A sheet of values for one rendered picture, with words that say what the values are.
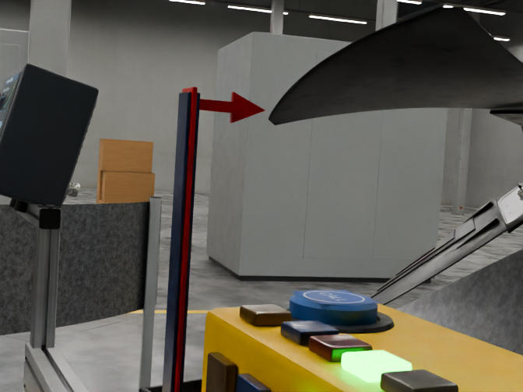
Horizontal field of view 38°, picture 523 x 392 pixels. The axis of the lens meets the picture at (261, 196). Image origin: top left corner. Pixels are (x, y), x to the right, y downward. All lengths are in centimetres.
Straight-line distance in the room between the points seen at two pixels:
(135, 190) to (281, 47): 275
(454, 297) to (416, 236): 679
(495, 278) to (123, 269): 213
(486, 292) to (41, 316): 63
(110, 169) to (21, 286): 631
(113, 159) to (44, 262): 765
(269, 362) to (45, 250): 81
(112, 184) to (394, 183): 325
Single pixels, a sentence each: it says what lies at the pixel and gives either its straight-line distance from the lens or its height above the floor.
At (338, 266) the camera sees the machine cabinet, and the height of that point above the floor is 16.
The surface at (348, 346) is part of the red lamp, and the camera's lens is 28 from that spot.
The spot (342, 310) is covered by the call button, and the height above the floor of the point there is 108.
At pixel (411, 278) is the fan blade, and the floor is 103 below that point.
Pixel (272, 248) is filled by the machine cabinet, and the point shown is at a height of 31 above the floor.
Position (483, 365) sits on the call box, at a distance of 30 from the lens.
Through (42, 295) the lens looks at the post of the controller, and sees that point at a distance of 109.
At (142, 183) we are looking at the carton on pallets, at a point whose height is 74.
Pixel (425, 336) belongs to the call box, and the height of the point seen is 107.
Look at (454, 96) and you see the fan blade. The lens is 70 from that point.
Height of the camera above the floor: 114
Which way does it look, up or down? 3 degrees down
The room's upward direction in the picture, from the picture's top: 4 degrees clockwise
